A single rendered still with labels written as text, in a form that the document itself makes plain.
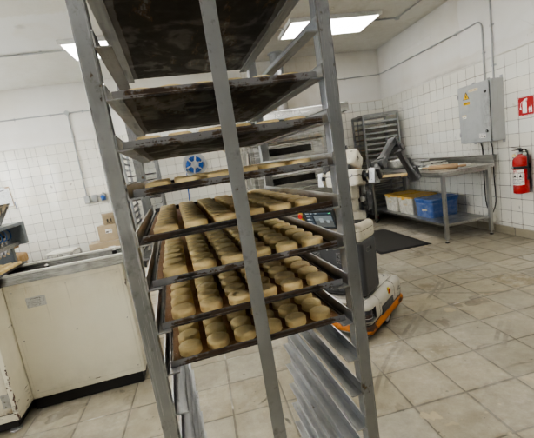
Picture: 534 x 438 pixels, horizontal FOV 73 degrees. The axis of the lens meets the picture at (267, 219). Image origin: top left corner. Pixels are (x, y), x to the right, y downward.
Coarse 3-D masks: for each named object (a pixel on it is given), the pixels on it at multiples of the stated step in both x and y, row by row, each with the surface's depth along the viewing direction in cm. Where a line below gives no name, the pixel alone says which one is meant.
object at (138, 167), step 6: (126, 126) 122; (132, 132) 122; (132, 138) 122; (138, 162) 124; (138, 168) 124; (138, 174) 124; (144, 174) 125; (138, 180) 125; (144, 180) 125; (144, 198) 126; (144, 204) 126; (150, 204) 127; (144, 210) 126; (150, 246) 128
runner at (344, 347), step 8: (320, 328) 101; (328, 328) 99; (336, 328) 94; (328, 336) 96; (336, 336) 95; (344, 336) 89; (336, 344) 91; (344, 344) 90; (352, 344) 85; (344, 352) 87; (352, 352) 86; (352, 360) 84
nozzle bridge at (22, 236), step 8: (8, 224) 246; (16, 224) 250; (0, 232) 244; (8, 232) 255; (16, 232) 258; (24, 232) 261; (16, 240) 258; (24, 240) 260; (0, 248) 234; (8, 248) 241; (8, 256) 260; (16, 256) 263; (0, 264) 259
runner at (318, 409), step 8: (288, 368) 147; (296, 368) 145; (296, 376) 141; (304, 384) 135; (304, 392) 131; (312, 392) 127; (312, 400) 126; (312, 408) 122; (320, 408) 121; (320, 416) 118; (328, 416) 115; (328, 424) 114; (328, 432) 111; (336, 432) 110
